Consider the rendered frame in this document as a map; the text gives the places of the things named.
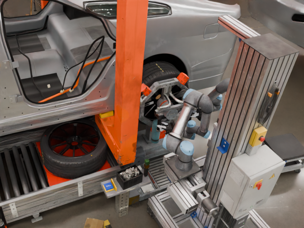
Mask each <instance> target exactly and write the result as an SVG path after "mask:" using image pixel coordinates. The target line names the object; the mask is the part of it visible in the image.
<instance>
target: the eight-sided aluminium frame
mask: <svg viewBox="0 0 304 228"><path fill-rule="evenodd" d="M173 85H178V86H179V87H180V88H181V89H182V90H188V88H187V87H186V86H185V85H183V84H181V83H180V81H179V80H178V79H176V78H171V79H167V80H163V81H157V82H154V83H153V84H152V86H151V87H150V90H151V93H150V94H149V95H148V96H145V95H144V94H143V95H142V96H141V97H140V108H139V120H140V121H141V122H143V123H145V124H146V125H148V126H150V127H151V128H152V124H153V123H152V122H153V121H150V120H149V119H147V118H145V117H144V107H145V102H146V101H147V100H148V99H149V98H150V97H151V96H152V95H153V94H154V93H155V92H156V91H157V90H158V89H160V88H164V87H168V86H173ZM177 110H178V114H177V116H176V117H175V118H173V119H167V118H163V119H162V121H161V122H166V123H170V121H171V120H175V119H176V118H177V117H178V116H179V115H180V113H181V111H182V108H179V109H177Z"/></svg>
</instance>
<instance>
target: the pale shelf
mask: <svg viewBox="0 0 304 228"><path fill-rule="evenodd" d="M140 171H141V172H142V173H143V174H144V170H143V169H141V170H140ZM112 180H113V182H114V183H115V185H116V187H117V191H115V189H114V190H112V191H109V192H105V190H104V187H103V185H104V184H106V183H109V182H111V179H110V180H107V181H104V182H101V183H100V184H101V186H102V188H103V191H104V193H105V195H106V197H107V198H110V197H113V196H116V195H119V194H122V193H125V192H128V191H131V190H134V189H137V188H140V187H142V186H145V185H148V184H150V183H151V181H150V179H149V178H148V176H147V177H144V175H143V177H142V182H141V183H139V184H137V185H134V186H132V187H130V188H127V189H125V190H123V189H122V188H121V186H120V184H119V183H118V182H117V180H116V178H113V179H112Z"/></svg>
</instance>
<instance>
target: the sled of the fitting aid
mask: <svg viewBox="0 0 304 228"><path fill-rule="evenodd" d="M169 152H170V151H168V150H166V149H165V148H164V147H161V148H159V149H155V150H152V151H149V152H146V158H145V159H150V158H153V157H157V156H160V155H163V154H166V153H169Z"/></svg>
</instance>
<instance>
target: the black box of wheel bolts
mask: <svg viewBox="0 0 304 228"><path fill-rule="evenodd" d="M116 180H117V182H118V183H119V184H120V186H121V188H122V189H123V190H125V189H127V188H130V187H132V186H134V185H137V184H139V183H141V182H142V180H143V173H142V172H141V171H140V169H139V168H138V166H137V165H136V164H134V165H131V166H129V167H126V168H124V169H122V170H119V171H117V174H116Z"/></svg>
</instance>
